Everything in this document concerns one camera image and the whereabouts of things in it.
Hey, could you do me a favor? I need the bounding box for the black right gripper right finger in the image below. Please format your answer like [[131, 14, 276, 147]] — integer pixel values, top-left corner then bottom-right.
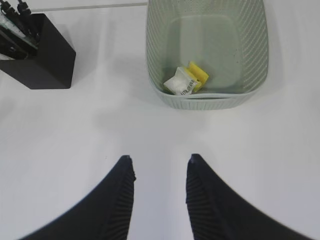
[[185, 153, 309, 240]]

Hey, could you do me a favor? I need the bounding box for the sage green woven plastic basket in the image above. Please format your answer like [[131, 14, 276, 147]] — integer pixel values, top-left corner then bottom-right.
[[145, 0, 269, 111]]

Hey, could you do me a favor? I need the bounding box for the black gel pen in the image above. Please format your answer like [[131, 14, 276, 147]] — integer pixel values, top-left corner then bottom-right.
[[0, 29, 29, 60], [17, 0, 40, 44], [0, 0, 29, 36]]

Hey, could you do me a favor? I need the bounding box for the yellow white waste paper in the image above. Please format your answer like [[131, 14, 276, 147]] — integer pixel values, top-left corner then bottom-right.
[[163, 61, 209, 96]]

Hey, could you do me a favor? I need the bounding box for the mint green utility knife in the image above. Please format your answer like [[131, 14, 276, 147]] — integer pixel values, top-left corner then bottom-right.
[[0, 13, 38, 50]]

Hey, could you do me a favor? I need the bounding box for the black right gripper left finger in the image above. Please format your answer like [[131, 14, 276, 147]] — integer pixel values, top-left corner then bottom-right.
[[24, 155, 136, 240]]

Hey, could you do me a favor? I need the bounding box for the black square pen holder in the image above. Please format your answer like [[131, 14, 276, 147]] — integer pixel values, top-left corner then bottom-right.
[[0, 13, 76, 90]]

